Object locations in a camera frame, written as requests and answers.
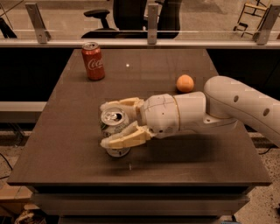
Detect horizontal metal railing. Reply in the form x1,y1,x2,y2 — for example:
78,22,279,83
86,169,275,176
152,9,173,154
0,38,280,50

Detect orange ball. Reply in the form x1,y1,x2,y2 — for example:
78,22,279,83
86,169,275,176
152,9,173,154
176,74,194,93

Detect red coca-cola can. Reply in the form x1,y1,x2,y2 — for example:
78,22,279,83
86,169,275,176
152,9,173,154
81,42,105,81

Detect silver green 7up can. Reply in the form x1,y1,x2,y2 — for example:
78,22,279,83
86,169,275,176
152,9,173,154
100,108,130,158

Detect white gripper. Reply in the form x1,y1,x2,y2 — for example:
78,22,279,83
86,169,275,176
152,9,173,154
100,94,179,150

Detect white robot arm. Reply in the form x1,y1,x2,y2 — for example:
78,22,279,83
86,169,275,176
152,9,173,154
100,76,280,150

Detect grey table base drawers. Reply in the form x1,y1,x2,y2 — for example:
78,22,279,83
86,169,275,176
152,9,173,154
31,193,249,223

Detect middle metal bracket post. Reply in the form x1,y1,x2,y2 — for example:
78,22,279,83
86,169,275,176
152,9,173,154
147,3,158,45

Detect left metal bracket post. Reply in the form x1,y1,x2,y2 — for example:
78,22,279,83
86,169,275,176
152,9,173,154
25,3,51,44

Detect wooden chair in background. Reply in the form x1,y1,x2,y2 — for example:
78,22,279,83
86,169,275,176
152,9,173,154
233,0,272,37

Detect black office chair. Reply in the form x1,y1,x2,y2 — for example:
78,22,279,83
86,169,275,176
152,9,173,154
81,0,182,39

